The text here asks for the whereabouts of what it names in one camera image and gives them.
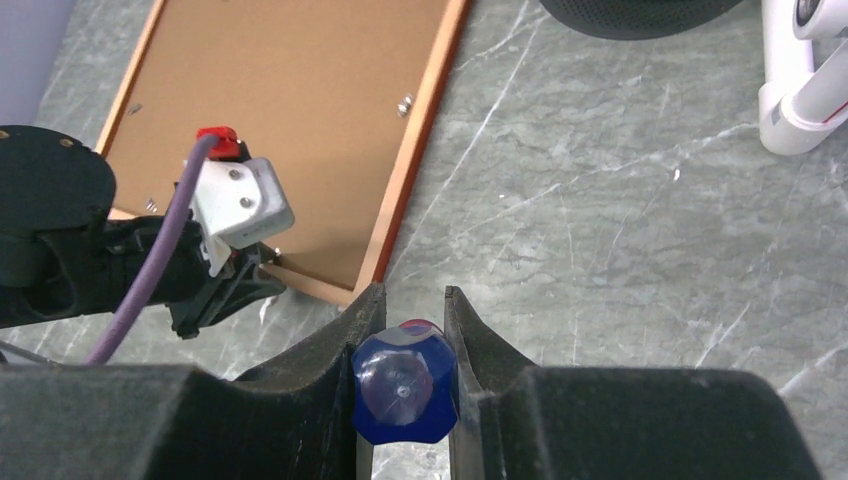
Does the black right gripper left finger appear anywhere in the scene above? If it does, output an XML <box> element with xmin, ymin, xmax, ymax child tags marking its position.
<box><xmin>1</xmin><ymin>283</ymin><xmax>386</xmax><ymax>479</ymax></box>

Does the black filament spool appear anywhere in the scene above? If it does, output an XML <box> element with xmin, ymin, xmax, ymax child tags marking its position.
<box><xmin>540</xmin><ymin>0</ymin><xmax>740</xmax><ymax>41</ymax></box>

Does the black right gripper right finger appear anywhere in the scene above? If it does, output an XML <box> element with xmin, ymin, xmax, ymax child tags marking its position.
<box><xmin>444</xmin><ymin>286</ymin><xmax>820</xmax><ymax>479</ymax></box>

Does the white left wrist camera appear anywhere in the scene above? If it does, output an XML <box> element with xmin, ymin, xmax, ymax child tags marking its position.
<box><xmin>191</xmin><ymin>126</ymin><xmax>295</xmax><ymax>277</ymax></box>

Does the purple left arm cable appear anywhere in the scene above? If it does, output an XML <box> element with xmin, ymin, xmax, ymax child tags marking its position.
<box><xmin>82</xmin><ymin>134</ymin><xmax>221</xmax><ymax>367</ymax></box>

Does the blue red screwdriver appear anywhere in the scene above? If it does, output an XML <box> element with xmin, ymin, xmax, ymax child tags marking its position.
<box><xmin>351</xmin><ymin>319</ymin><xmax>459</xmax><ymax>445</ymax></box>

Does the metal frame clip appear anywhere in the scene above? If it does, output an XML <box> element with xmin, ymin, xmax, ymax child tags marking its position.
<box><xmin>396</xmin><ymin>94</ymin><xmax>415</xmax><ymax>118</ymax></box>

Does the orange wooden picture frame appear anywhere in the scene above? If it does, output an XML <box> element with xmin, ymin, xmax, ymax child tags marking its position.
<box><xmin>97</xmin><ymin>0</ymin><xmax>470</xmax><ymax>305</ymax></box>

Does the white pvc pipe rack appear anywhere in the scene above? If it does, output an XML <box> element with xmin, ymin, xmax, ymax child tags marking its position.
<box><xmin>758</xmin><ymin>0</ymin><xmax>847</xmax><ymax>156</ymax></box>

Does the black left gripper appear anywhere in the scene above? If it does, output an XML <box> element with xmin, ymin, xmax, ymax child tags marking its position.
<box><xmin>1</xmin><ymin>125</ymin><xmax>286</xmax><ymax>340</ymax></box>

